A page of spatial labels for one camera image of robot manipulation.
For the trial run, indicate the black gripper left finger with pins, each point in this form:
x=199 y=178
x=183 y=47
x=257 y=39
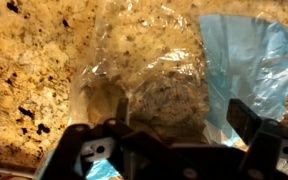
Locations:
x=135 y=155

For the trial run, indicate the brown potato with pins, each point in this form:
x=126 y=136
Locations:
x=168 y=106

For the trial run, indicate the blue clear plastic potato bag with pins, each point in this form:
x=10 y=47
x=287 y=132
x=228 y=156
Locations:
x=235 y=51

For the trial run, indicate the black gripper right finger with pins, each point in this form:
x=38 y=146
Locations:
x=266 y=138

